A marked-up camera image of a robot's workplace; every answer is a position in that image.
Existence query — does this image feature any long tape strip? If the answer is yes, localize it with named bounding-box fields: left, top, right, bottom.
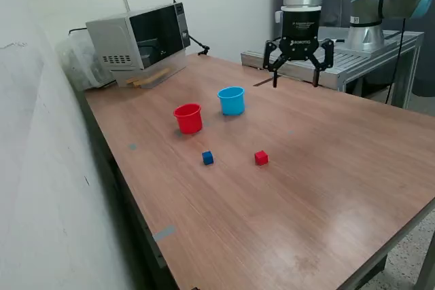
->
left=152, top=225, right=177, bottom=242

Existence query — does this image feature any translucent plastic storage bin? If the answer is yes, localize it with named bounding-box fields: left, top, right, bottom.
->
left=56, top=30, right=117, bottom=92

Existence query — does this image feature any dark grey curtain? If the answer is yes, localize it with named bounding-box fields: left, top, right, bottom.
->
left=271, top=0, right=435, bottom=97

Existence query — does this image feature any silver microwave oven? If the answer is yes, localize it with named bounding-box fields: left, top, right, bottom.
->
left=85, top=1, right=192, bottom=71

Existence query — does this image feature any red plastic cup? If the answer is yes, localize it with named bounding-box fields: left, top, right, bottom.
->
left=173, top=103, right=204, bottom=134

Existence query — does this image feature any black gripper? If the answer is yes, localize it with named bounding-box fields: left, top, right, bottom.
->
left=263, top=5, right=334, bottom=88

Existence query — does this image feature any aluminium robot base table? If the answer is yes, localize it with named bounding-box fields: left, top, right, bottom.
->
left=240, top=25, right=425, bottom=109

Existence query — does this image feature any black hanging cable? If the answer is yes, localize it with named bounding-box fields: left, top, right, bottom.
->
left=383, top=18, right=408, bottom=105

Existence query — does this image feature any long wooden stick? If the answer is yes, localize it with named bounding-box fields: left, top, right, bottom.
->
left=134, top=68, right=170, bottom=84

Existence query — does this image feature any blue plastic cup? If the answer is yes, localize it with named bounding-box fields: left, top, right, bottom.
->
left=217, top=86, right=246, bottom=116

